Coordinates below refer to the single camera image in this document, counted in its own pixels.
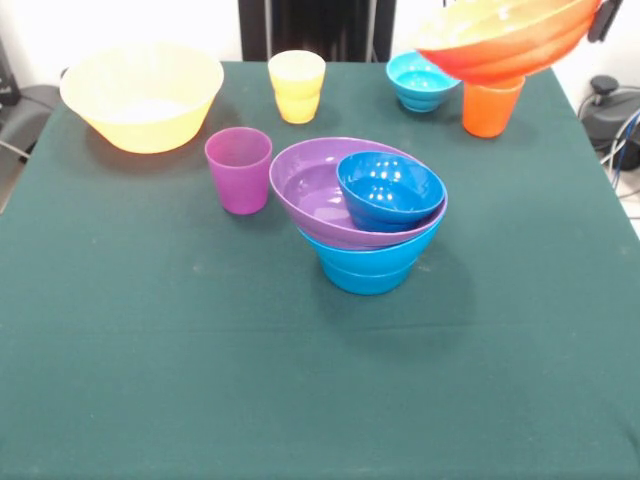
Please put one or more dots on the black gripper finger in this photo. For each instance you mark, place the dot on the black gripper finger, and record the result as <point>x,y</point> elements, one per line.
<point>602,22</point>

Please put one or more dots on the orange shallow plastic bowl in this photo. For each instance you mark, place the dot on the orange shallow plastic bowl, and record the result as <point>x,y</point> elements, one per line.
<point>500,50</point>

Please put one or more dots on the small dark blue bowl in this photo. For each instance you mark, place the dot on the small dark blue bowl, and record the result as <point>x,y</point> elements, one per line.
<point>390,190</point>

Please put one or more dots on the medium light blue bowl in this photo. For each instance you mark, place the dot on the medium light blue bowl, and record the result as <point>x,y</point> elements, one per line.
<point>370,262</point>

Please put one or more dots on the large purple plastic bowl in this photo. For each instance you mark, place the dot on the large purple plastic bowl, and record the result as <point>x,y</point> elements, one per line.
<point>305,190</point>

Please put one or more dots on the orange-red plastic cup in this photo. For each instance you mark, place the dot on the orange-red plastic cup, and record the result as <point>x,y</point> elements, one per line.
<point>490,110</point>

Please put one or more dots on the small cyan plastic bowl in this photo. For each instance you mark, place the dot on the small cyan plastic bowl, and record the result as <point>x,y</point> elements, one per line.
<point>420,87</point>

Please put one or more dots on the yellow plastic cup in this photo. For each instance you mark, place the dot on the yellow plastic cup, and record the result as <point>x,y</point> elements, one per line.
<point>296,75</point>
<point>297,111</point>

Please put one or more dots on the small light blue bowl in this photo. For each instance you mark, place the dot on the small light blue bowl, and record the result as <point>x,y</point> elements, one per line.
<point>370,286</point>

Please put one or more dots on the purple plastic cup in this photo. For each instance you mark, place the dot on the purple plastic cup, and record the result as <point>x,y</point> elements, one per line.
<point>240,175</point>

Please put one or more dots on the dark green tablecloth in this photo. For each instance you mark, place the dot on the dark green tablecloth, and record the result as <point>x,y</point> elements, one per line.
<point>320,375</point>

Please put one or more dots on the large yellow plastic bowl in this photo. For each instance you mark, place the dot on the large yellow plastic bowl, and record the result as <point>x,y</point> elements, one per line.
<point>140,85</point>

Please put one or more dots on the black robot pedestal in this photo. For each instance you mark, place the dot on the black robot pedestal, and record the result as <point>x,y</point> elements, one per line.
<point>320,30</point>

